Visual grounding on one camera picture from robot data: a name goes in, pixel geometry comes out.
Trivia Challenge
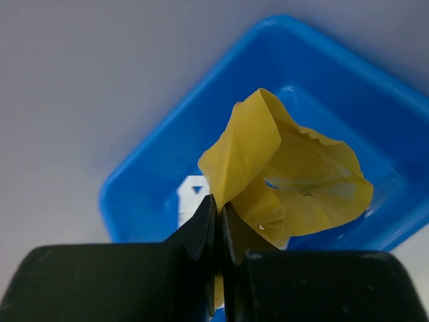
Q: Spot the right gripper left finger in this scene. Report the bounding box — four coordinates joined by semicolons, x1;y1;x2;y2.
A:
1;195;216;321

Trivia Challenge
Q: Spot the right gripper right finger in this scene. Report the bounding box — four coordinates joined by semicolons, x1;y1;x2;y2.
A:
221;204;428;321

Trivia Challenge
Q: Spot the white bra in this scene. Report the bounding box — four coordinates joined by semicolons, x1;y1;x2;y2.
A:
176;175;210;227

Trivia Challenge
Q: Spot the yellow garment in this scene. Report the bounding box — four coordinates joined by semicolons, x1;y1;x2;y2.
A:
197;87;375;309

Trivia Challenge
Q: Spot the blue plastic bin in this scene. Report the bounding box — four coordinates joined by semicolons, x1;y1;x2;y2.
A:
100;15;428;251

